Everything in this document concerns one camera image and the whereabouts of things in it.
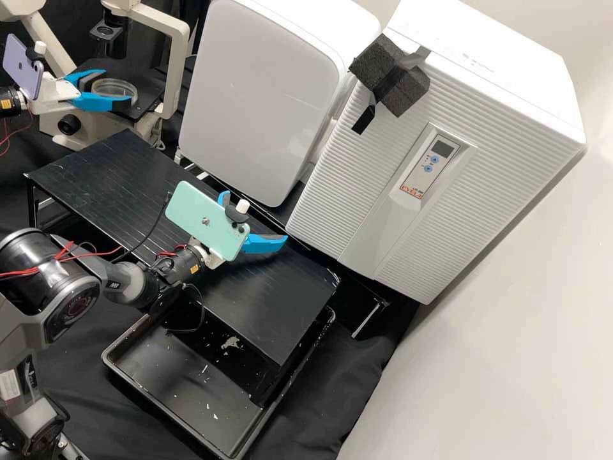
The black tray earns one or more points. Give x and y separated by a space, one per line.
191 383

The white box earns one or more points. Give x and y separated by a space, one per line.
258 96

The right wrist camera phone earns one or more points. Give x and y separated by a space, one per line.
201 215

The incubator door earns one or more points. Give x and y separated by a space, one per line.
364 201

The cream microscope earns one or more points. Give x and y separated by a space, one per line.
167 29

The black platform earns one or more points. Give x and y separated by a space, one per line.
119 182
359 287

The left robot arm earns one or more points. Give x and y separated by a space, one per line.
12 101

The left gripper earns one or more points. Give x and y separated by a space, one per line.
52 96

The petri dish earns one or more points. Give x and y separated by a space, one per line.
112 87

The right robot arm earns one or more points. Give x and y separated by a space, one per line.
43 282

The left wrist camera phone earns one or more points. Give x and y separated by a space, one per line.
19 62

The wrist camera phone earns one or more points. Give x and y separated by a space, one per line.
19 62
201 215

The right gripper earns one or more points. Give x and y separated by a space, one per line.
214 259

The white incubator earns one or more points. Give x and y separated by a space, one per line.
479 38

